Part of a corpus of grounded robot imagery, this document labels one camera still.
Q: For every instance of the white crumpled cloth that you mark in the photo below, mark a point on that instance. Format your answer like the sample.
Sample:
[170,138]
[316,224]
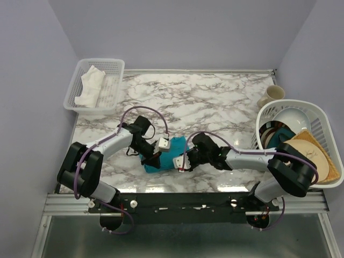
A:
[92,82]

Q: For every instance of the woven wicker tray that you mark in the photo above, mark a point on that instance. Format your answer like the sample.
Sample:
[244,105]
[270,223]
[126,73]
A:
[333,174]

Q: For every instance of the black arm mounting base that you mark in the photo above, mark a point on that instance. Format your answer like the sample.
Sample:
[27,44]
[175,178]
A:
[133,209]

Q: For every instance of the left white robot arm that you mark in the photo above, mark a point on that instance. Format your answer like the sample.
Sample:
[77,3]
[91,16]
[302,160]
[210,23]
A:
[81,168]

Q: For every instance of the beige bird plate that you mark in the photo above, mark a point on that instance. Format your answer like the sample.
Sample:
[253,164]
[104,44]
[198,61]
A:
[314,154]

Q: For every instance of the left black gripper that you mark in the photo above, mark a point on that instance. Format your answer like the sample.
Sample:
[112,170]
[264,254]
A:
[152,159]

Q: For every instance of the white round dish basket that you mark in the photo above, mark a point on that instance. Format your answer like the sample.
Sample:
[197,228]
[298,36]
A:
[319,127]

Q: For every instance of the teal t shirt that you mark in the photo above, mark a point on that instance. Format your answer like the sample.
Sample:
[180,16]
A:
[177,145]

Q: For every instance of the cream ceramic mug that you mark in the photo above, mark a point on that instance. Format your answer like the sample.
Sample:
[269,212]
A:
[272,93]

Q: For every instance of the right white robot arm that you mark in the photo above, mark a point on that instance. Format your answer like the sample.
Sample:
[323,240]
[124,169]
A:
[292,172]

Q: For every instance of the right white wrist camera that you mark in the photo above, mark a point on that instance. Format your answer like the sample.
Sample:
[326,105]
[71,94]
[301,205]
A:
[181,162]

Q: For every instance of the white ceramic bowl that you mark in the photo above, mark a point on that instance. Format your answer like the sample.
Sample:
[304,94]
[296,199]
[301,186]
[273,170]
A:
[295,119]

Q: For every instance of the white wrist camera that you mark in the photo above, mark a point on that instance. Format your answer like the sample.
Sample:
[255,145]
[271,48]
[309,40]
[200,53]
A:
[181,162]
[162,145]

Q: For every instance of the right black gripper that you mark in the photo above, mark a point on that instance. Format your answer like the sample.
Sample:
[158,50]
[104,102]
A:
[188,153]

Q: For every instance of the aluminium frame rail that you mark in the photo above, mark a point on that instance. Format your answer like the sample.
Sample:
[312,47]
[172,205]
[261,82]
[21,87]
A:
[67,205]

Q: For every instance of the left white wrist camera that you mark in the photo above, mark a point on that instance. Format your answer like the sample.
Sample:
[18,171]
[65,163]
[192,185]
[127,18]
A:
[162,145]

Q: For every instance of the white perforated plastic basket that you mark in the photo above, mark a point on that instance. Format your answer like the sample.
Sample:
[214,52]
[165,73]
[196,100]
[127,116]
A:
[110,89]

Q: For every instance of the dark teal dish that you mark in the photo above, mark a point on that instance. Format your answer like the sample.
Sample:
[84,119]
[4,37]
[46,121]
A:
[273,133]

